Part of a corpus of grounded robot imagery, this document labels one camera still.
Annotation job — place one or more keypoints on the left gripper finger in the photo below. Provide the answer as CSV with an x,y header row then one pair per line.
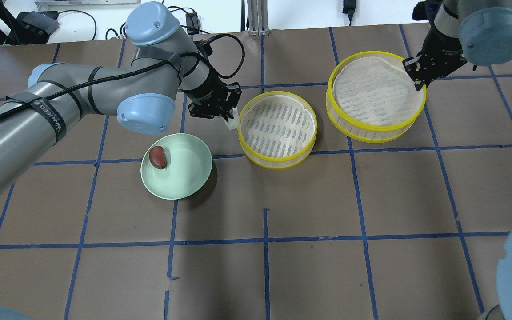
x,y
225,112

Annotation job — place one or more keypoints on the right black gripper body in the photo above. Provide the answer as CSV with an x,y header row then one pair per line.
x,y
438,47

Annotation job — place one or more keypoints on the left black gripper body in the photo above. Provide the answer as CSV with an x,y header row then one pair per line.
x,y
204,90

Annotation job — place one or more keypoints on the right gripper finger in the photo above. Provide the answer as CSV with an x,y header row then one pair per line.
x,y
421,82

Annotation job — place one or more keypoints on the white bun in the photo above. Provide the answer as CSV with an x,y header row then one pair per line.
x,y
232,121

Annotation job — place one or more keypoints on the yellow steamer layer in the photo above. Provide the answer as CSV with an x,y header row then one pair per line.
x,y
357,130
276,163

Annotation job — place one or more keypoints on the brown bun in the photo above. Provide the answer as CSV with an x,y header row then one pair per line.
x,y
157,158

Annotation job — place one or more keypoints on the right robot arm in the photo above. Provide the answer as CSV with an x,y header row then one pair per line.
x,y
478,32

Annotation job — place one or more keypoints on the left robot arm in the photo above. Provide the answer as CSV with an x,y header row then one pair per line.
x,y
141,97

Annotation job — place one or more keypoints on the white steamer cloth top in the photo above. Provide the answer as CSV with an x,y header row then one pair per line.
x,y
374,91

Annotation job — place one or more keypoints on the white steamer cloth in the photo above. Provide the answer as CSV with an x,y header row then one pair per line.
x,y
374,91
278,126

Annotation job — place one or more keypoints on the white steamer cloth bottom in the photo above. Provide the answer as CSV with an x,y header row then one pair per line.
x,y
278,126

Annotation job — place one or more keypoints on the green plate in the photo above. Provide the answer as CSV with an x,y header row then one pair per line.
x,y
189,167

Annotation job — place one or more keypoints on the black power adapter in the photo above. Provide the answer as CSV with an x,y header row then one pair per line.
x,y
193,24

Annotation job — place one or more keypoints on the aluminium frame post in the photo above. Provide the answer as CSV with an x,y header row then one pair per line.
x,y
257,14

